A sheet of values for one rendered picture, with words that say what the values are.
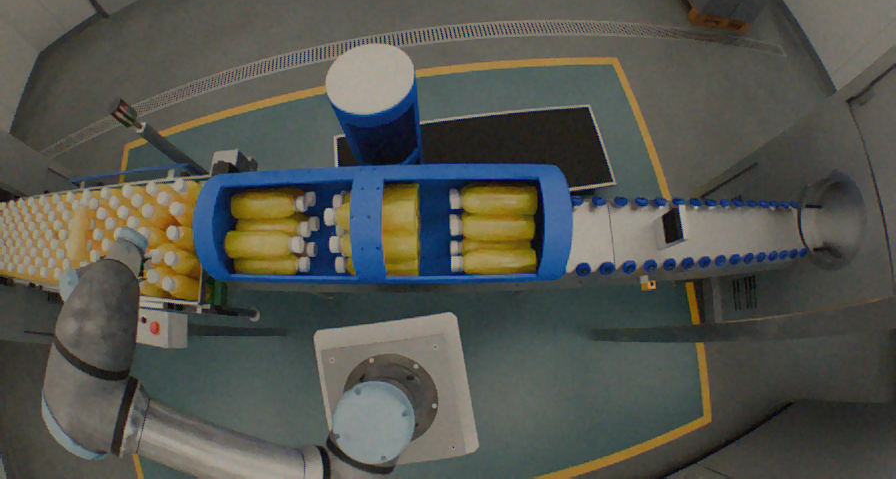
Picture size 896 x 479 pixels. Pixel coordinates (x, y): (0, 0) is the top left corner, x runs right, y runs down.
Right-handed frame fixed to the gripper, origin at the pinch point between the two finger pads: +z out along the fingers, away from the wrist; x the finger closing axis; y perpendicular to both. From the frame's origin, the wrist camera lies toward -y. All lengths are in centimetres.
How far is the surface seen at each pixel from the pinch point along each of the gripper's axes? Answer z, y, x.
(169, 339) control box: -6.4, 9.4, -21.3
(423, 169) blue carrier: -3, 80, 22
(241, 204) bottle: 1.7, 33.9, 14.6
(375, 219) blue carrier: -11, 71, 12
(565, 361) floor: 84, 154, -73
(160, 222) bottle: 11.2, -2.3, 9.0
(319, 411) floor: 79, 25, -99
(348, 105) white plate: 23, 58, 42
